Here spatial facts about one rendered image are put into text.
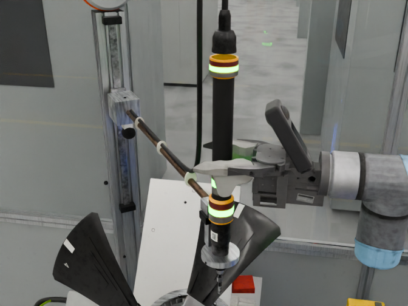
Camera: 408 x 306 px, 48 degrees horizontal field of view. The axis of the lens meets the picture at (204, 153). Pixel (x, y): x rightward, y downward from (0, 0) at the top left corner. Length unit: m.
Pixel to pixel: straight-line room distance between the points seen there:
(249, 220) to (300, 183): 0.28
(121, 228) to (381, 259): 0.99
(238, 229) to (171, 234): 0.32
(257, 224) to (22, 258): 1.30
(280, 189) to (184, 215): 0.58
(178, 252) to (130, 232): 0.38
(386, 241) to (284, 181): 0.19
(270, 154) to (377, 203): 0.18
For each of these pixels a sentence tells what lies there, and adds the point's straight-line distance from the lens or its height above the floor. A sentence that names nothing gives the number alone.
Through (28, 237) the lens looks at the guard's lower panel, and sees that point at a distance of 2.00.
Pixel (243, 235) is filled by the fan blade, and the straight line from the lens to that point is 0.99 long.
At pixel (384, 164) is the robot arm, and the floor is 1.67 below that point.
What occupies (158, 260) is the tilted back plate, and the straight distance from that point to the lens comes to 1.27.
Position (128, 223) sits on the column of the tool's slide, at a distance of 1.58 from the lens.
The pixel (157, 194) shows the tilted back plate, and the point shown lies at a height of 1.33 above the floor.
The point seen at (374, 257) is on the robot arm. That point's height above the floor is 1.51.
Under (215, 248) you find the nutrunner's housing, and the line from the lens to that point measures 0.82.
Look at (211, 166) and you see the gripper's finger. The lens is 0.70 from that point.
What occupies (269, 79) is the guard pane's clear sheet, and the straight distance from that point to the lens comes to 1.44.
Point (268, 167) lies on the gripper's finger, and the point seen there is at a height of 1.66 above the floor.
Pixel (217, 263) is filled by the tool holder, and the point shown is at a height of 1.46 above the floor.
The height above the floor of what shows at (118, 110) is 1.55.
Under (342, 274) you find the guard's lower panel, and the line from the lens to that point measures 1.77.
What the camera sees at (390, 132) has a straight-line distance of 1.50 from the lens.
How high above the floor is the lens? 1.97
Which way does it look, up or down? 25 degrees down
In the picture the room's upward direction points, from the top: straight up
